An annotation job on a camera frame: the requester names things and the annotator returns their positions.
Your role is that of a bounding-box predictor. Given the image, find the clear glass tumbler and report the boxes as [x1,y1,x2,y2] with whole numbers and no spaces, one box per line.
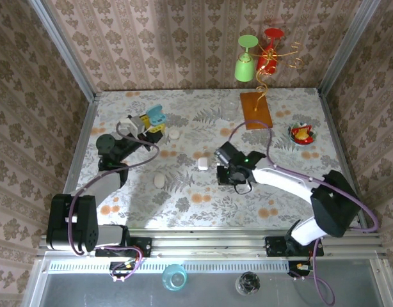
[219,95,241,122]

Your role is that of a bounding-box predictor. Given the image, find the red yellow wrapped candy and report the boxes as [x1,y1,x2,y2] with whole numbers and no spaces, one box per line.
[291,123,314,143]

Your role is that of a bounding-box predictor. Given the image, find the small glass candy dish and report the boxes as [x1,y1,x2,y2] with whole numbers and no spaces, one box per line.
[287,121,318,147]

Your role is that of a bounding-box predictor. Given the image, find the green wine glass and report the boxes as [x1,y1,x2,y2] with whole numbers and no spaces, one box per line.
[234,34,260,83]

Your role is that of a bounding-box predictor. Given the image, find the dark glass cup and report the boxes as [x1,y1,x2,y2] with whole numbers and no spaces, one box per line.
[234,271,261,295]

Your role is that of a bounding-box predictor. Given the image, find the teal glass cup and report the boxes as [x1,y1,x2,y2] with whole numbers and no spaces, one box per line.
[161,264,188,292]

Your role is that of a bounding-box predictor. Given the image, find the red wine glass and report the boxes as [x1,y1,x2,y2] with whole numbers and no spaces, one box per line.
[255,27,285,76]

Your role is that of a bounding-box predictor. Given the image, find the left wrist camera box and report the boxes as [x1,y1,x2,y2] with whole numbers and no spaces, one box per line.
[118,115,147,137]

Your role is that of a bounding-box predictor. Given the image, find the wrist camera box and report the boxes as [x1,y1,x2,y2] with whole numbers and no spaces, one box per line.
[214,141,238,166]
[118,115,147,137]

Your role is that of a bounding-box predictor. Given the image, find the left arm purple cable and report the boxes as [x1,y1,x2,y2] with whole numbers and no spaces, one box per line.
[68,121,161,282]

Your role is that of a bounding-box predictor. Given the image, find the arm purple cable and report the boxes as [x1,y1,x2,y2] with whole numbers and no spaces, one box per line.
[227,120,380,306]
[68,121,161,282]

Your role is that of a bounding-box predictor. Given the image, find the aluminium table side rail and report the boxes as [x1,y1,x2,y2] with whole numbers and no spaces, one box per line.
[317,89,369,233]
[51,95,100,234]

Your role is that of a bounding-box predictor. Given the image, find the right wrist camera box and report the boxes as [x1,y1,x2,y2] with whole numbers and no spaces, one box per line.
[214,141,238,166]

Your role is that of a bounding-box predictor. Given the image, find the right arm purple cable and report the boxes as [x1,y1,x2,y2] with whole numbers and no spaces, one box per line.
[227,120,380,306]

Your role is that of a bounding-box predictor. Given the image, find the gold wire wooden-base glass rack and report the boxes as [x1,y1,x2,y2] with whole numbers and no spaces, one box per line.
[239,40,306,130]

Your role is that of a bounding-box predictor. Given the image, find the aluminium front mounting rail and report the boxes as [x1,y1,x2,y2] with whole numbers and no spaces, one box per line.
[36,227,387,258]

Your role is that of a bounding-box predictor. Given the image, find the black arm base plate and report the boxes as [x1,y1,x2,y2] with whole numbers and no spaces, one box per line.
[265,235,325,258]
[94,237,152,258]

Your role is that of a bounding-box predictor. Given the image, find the slotted metal cable duct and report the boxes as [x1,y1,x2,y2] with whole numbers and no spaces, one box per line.
[46,259,292,274]

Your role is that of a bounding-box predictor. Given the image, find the black connector bracket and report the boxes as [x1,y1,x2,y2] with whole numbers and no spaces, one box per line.
[287,260,313,278]
[108,260,143,283]

